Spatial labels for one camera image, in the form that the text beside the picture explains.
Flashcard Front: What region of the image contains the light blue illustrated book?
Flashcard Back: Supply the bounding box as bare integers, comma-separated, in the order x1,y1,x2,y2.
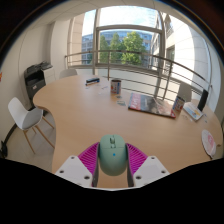
182,101,205,122

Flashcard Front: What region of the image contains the red dark magazine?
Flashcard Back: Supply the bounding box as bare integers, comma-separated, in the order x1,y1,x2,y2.
127,92,177,120

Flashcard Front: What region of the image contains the white mug with plant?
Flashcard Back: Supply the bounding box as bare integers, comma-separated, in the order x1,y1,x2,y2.
171,95,186,113

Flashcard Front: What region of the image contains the tall black speaker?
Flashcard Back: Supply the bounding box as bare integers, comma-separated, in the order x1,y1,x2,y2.
196,88,210,113

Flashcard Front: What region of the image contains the metal balcony railing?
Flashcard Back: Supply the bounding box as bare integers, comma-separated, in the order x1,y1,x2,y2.
64,49,213,101

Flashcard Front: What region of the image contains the white chair back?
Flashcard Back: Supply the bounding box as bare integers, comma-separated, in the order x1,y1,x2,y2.
58,68,79,81
177,82,193,103

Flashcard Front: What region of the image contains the small black box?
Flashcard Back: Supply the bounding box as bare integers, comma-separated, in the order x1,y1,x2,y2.
84,77,101,87

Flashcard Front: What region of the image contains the mint green computer mouse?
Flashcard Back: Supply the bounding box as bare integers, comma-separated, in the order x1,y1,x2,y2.
97,134,129,177

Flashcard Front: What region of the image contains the white chair with wooden legs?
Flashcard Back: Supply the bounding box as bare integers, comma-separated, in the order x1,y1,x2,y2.
6,96,56,156

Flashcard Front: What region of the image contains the small printed mug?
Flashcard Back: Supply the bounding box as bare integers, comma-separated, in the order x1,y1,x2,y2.
109,78,123,96

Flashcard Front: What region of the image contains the round white pink mouse pad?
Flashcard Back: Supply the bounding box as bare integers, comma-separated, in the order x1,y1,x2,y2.
200,128,218,160

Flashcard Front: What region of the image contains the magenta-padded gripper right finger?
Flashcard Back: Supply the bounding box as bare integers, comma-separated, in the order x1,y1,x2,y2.
126,143,170,188

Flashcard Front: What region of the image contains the black grey office printer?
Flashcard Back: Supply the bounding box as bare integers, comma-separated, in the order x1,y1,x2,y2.
23,61,55,102

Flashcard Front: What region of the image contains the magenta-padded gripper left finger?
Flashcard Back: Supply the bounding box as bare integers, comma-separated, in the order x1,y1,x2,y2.
54,142,101,188

